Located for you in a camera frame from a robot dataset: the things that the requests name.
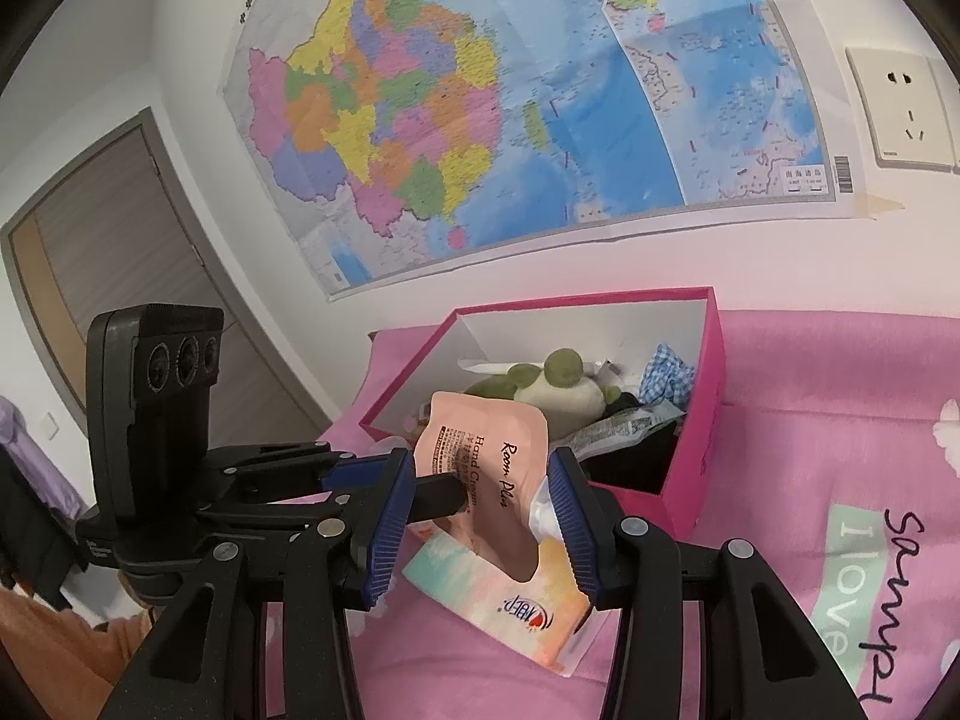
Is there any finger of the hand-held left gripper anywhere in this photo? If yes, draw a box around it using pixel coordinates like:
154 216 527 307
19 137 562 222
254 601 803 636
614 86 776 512
206 439 392 500
196 474 463 542

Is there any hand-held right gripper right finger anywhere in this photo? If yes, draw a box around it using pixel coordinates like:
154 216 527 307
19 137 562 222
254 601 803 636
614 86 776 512
546 447 863 720

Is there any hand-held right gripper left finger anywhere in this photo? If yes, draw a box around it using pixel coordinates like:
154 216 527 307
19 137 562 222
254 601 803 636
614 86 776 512
112 450 417 720

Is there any pink hand cream pouch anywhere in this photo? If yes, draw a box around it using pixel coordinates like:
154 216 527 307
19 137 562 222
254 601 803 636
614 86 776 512
414 390 552 584

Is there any black cloth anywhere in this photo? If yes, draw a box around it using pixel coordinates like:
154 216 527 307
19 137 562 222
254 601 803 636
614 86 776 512
585 420 680 496

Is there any pastel soft tissue pack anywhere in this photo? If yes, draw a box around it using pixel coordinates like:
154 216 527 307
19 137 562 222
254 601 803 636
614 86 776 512
401 480 602 680

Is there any clear plastic packet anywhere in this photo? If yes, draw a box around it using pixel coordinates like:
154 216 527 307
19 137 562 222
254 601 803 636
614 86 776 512
559 397 685 463

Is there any pink cardboard box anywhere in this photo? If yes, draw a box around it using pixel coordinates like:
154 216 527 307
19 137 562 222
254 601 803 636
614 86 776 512
358 286 725 541

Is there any green frog plush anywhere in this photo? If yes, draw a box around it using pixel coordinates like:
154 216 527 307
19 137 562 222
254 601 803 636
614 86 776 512
463 349 623 442

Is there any blue gingham scrunchie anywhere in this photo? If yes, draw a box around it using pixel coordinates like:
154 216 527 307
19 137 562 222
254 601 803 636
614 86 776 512
637 343 695 410

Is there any person's left forearm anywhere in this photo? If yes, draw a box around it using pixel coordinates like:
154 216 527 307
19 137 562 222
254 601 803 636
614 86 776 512
0 589 155 720

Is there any purple cloth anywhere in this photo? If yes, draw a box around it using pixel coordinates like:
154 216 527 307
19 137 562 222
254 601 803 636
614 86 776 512
0 396 88 520

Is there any dark hanging clothing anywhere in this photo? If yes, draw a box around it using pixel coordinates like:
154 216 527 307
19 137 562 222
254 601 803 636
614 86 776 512
0 442 92 610

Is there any grey door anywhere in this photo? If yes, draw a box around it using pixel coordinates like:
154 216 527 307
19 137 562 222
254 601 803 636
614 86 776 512
0 106 338 455

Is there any pink printed bedsheet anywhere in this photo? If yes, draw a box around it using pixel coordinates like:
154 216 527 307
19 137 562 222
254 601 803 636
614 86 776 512
255 309 960 720

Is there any beige tape strip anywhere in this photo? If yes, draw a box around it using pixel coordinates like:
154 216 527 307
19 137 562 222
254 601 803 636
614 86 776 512
855 191 908 220

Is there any colourful wall map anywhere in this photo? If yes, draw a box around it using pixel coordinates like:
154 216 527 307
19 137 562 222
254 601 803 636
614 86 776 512
223 0 845 303

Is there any white wall socket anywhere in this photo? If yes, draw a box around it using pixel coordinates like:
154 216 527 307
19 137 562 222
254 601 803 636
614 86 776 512
846 45 957 168

